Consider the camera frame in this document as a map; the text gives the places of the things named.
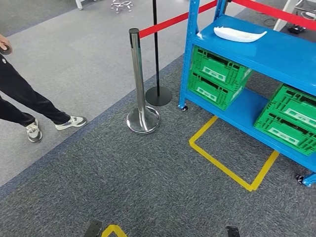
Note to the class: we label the blue metal shelf rack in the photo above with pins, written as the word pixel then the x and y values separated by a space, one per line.
pixel 271 55

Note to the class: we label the black pole with round base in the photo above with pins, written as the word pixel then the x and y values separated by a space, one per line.
pixel 158 96

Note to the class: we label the black router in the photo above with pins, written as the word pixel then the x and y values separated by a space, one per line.
pixel 296 29

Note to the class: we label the white power strip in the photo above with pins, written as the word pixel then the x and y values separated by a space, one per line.
pixel 310 15

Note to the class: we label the yellow floor tape outline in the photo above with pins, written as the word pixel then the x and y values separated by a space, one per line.
pixel 222 167

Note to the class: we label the white furniture leg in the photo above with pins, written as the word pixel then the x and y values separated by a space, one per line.
pixel 79 4

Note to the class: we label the chrome chair star base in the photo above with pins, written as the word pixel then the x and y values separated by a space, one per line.
pixel 122 5

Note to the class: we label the person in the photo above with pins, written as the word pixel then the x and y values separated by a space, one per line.
pixel 22 95

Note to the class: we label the chrome barrier post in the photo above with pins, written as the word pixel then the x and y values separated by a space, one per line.
pixel 138 75

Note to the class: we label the dark handheld object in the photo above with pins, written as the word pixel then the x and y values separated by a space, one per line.
pixel 7 50

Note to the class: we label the white curved plastic car part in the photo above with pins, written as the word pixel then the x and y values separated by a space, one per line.
pixel 237 34

